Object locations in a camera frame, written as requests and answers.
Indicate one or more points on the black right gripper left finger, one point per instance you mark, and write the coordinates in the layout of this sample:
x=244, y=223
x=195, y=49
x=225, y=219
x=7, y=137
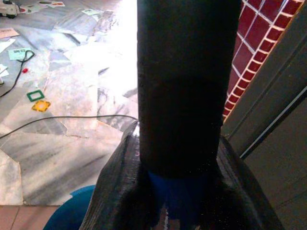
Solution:
x=115, y=187

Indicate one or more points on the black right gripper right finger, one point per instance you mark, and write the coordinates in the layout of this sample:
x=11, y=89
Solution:
x=239, y=198

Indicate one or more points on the blue broom with green bristles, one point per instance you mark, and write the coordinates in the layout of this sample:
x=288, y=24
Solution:
x=187, y=83

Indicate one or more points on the blue plastic bucket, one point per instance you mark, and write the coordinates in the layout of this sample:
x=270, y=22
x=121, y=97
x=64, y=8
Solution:
x=69, y=210

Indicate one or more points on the dark panelled door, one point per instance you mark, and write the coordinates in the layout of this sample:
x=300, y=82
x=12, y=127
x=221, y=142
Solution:
x=275, y=119

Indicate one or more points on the yellow square piece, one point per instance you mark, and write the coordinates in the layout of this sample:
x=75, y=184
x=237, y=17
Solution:
x=41, y=106

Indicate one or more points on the mint green paper card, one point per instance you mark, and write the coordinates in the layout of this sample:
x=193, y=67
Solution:
x=16, y=54
x=90, y=12

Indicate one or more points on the pink paper card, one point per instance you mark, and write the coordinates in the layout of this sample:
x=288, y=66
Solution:
x=8, y=33

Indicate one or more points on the white toy vehicle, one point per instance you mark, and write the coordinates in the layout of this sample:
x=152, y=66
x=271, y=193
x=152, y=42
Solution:
x=8, y=8

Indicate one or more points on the green square frame piece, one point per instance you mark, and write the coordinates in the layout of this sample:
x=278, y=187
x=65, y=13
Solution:
x=29, y=96

